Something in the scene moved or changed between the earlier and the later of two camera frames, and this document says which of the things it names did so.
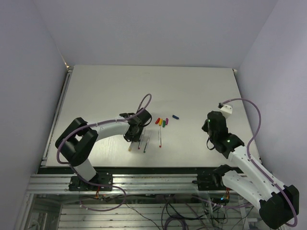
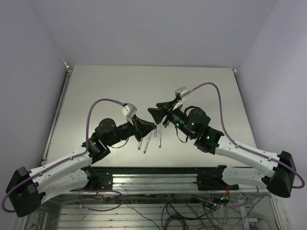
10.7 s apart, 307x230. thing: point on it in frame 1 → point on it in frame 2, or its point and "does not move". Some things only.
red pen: [159, 137] does not move
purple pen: [140, 140] does not move
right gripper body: [205, 128] → [177, 117]
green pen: [147, 142] does not move
